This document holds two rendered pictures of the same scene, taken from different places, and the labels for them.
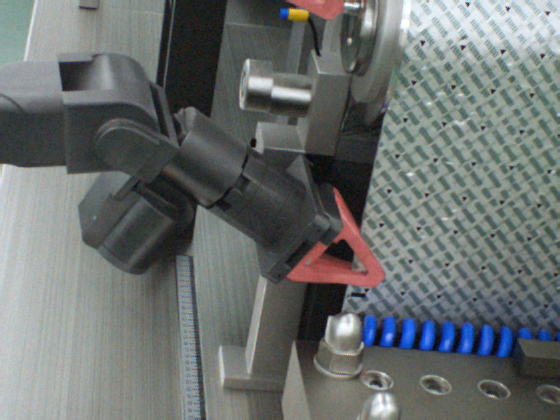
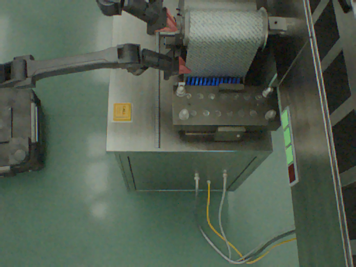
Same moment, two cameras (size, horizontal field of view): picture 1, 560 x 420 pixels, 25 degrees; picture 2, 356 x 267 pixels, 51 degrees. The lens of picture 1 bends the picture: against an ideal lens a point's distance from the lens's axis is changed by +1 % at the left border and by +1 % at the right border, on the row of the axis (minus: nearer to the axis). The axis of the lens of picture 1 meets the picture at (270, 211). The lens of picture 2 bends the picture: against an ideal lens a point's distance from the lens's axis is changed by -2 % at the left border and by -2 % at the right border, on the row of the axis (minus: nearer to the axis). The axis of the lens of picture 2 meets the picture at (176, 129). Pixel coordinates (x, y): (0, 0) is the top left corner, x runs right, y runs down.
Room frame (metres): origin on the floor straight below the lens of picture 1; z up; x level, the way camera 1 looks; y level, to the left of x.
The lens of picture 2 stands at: (0.14, -0.09, 2.30)
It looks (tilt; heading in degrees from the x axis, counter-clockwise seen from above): 69 degrees down; 1
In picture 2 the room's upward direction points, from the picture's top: 9 degrees clockwise
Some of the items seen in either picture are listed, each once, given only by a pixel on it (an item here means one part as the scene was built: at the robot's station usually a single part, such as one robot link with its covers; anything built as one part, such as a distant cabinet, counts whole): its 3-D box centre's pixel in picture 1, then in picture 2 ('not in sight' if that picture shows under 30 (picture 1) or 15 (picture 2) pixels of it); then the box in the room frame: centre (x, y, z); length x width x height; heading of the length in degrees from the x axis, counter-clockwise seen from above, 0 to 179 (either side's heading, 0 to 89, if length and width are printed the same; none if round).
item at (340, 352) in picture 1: (343, 339); (181, 89); (0.77, -0.07, 1.05); 0.04 x 0.04 x 0.04
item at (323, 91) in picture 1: (277, 227); (172, 51); (0.93, -0.01, 1.05); 0.06 x 0.05 x 0.31; 100
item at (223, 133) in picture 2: not in sight; (229, 134); (0.66, -0.28, 0.96); 0.10 x 0.03 x 0.11; 100
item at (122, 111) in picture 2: not in sight; (122, 111); (0.70, 0.15, 0.91); 0.07 x 0.07 x 0.02; 10
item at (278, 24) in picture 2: not in sight; (277, 23); (0.95, -0.35, 1.28); 0.06 x 0.05 x 0.02; 100
